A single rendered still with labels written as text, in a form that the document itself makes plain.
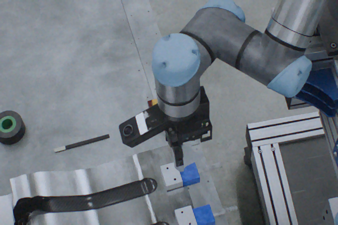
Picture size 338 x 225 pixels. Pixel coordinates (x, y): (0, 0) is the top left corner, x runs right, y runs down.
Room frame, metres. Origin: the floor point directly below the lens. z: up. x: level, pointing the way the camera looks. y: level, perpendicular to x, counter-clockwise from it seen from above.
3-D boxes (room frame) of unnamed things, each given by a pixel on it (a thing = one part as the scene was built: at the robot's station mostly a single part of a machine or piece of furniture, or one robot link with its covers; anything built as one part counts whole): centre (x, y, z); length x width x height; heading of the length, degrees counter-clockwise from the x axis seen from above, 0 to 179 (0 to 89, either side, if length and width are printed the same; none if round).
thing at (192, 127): (0.61, -0.02, 1.15); 0.09 x 0.08 x 0.12; 101
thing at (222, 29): (0.67, -0.10, 1.31); 0.11 x 0.11 x 0.08; 49
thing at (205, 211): (0.50, -0.06, 0.89); 0.13 x 0.05 x 0.05; 101
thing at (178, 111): (0.61, -0.02, 1.23); 0.08 x 0.08 x 0.05
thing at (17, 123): (0.81, 0.40, 0.82); 0.08 x 0.08 x 0.04
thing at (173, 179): (0.61, -0.04, 0.89); 0.13 x 0.05 x 0.05; 101
